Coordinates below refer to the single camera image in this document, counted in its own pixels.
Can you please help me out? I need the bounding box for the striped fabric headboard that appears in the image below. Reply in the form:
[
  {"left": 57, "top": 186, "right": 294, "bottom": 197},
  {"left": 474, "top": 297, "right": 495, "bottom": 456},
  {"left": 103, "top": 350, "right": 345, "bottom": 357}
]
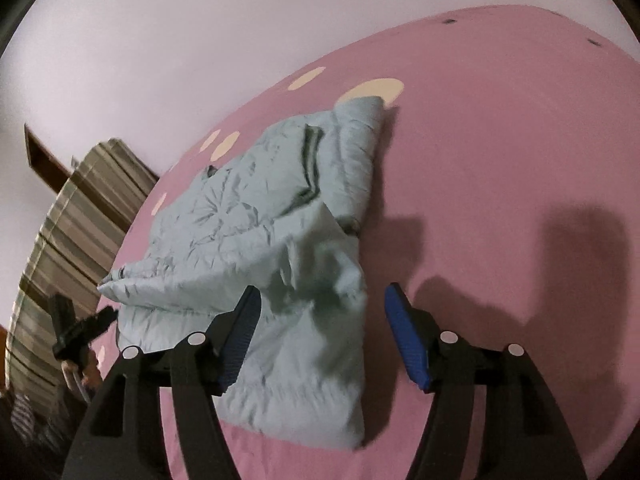
[{"left": 5, "top": 139, "right": 161, "bottom": 392}]

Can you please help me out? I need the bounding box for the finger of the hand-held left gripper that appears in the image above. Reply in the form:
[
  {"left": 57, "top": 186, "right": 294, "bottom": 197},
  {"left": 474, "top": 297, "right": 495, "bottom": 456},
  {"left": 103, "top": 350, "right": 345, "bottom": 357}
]
[{"left": 75, "top": 307, "right": 119, "bottom": 343}]

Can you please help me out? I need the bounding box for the light blue quilted jacket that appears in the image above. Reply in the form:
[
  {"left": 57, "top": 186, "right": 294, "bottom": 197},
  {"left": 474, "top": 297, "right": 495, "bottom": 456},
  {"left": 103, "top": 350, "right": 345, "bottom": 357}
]
[{"left": 96, "top": 95, "right": 389, "bottom": 451}]

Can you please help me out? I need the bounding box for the brown wooden door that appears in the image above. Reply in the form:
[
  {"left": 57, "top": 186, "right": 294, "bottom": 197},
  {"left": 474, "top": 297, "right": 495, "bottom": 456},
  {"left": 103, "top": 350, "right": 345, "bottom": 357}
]
[{"left": 24, "top": 124, "right": 71, "bottom": 194}]

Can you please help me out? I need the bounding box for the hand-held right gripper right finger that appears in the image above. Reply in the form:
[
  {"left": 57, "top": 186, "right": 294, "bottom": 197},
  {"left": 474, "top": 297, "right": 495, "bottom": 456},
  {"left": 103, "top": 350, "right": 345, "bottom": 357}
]
[{"left": 384, "top": 282, "right": 588, "bottom": 480}]

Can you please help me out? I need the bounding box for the person's left hand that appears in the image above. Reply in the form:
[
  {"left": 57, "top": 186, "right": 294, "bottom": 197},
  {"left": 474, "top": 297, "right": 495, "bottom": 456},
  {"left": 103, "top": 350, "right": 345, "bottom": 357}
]
[{"left": 62, "top": 349, "right": 104, "bottom": 403}]

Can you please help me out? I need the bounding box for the pink dotted bed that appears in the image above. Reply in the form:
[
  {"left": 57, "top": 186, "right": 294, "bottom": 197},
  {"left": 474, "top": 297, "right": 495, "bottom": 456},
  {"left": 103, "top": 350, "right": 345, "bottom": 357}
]
[{"left": 92, "top": 4, "right": 640, "bottom": 480}]

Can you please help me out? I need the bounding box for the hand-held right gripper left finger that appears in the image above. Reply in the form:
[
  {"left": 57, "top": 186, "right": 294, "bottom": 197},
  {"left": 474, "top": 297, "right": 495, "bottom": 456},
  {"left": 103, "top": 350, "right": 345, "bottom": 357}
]
[{"left": 62, "top": 285, "right": 262, "bottom": 480}]

